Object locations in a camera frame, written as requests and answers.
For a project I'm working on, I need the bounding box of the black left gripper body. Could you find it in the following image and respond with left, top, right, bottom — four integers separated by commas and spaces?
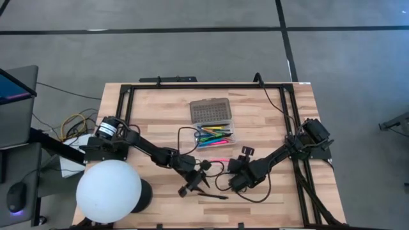
178, 160, 212, 198

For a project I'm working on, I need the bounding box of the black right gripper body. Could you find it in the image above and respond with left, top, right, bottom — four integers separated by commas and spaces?
228, 146, 258, 193

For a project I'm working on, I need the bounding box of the black pen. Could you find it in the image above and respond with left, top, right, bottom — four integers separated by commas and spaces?
197, 192, 229, 201

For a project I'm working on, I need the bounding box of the pink and green highlighter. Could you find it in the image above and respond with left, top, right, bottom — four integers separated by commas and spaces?
199, 140, 230, 148

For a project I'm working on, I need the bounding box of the clear plastic pencil box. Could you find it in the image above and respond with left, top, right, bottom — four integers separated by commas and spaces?
189, 97, 238, 150

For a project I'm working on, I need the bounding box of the white box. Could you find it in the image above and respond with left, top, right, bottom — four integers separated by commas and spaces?
59, 133, 96, 179

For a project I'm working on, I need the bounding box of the black round lamp base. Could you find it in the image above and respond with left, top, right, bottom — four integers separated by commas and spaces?
130, 178, 153, 214

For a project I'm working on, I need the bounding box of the black power strip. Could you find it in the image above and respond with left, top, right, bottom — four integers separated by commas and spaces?
138, 75, 198, 84

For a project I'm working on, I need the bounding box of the grey desk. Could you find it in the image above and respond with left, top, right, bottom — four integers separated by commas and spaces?
0, 95, 43, 228

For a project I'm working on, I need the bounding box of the black stand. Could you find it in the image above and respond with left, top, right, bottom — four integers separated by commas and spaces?
378, 111, 409, 132

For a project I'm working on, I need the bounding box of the black computer mouse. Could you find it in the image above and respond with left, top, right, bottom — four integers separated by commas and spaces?
6, 181, 27, 214

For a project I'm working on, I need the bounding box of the laptop with blue screen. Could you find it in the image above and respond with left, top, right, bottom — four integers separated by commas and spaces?
0, 65, 39, 106

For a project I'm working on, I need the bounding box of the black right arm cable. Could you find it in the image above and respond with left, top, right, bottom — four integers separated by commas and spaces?
214, 172, 273, 204

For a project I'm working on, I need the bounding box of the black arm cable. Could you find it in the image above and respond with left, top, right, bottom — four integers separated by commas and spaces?
177, 126, 226, 180
214, 172, 273, 204

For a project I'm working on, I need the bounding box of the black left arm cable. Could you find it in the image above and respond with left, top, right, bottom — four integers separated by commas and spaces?
177, 126, 226, 180

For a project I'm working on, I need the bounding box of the black aluminium table frame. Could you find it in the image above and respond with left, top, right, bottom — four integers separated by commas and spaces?
73, 81, 348, 230

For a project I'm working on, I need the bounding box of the black power cable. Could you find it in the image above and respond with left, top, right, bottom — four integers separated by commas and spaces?
254, 72, 303, 128

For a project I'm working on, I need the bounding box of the yellow cable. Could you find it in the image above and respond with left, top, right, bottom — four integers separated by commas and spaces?
59, 112, 88, 142

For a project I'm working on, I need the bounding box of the black floor cable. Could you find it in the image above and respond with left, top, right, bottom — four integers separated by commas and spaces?
36, 81, 102, 101

